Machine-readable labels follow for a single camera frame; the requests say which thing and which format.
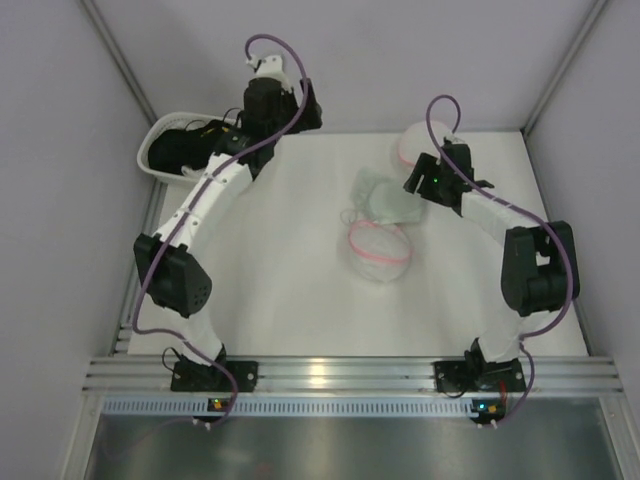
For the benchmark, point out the grey slotted cable duct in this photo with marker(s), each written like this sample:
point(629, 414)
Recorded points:
point(292, 407)

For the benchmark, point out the white plastic laundry basket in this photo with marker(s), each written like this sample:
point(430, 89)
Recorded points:
point(181, 121)

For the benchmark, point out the white mesh laundry bag front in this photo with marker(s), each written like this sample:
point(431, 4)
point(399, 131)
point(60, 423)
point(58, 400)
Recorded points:
point(380, 253)

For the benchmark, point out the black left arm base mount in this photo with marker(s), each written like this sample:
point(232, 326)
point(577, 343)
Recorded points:
point(188, 376)

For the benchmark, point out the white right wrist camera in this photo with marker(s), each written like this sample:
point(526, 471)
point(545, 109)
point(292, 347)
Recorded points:
point(453, 139)

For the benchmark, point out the aluminium corner post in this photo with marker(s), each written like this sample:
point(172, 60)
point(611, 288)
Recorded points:
point(577, 42)
point(108, 40)

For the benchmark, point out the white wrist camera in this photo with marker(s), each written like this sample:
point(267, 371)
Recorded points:
point(270, 66)
point(453, 139)

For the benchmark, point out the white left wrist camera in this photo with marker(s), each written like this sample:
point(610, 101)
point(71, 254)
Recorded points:
point(270, 66)

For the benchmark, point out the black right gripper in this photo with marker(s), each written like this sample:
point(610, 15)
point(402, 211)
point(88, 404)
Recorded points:
point(417, 173)

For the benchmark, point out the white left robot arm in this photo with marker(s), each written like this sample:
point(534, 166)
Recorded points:
point(228, 158)

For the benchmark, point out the yellow black garment in basket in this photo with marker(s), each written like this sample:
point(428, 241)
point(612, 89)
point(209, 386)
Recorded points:
point(212, 130)

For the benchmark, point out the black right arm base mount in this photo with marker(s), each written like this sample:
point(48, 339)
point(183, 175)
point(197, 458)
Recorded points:
point(455, 378)

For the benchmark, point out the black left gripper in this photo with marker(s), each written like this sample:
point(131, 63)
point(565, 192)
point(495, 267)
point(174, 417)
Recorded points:
point(306, 111)

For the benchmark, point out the mint green bra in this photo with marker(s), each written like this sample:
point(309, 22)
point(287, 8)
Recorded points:
point(382, 200)

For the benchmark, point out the aluminium corner post right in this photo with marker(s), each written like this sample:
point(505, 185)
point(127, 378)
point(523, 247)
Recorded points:
point(577, 42)

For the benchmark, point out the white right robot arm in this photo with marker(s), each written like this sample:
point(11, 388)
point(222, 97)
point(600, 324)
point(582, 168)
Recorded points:
point(539, 277)

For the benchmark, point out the aluminium corner post left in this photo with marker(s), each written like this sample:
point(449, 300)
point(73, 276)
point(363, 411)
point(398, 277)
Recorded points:
point(108, 40)

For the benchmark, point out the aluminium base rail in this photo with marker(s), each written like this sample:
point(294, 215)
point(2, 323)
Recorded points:
point(562, 377)

